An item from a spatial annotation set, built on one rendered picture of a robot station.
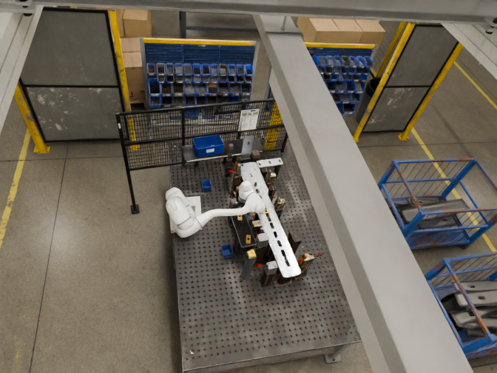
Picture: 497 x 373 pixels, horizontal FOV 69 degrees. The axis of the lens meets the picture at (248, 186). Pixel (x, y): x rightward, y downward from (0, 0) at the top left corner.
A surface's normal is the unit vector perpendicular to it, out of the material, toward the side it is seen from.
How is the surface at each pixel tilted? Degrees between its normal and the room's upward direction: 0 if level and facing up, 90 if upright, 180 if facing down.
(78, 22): 89
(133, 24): 90
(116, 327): 0
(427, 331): 0
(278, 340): 0
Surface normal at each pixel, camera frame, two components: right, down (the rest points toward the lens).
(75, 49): 0.17, 0.77
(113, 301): 0.13, -0.63
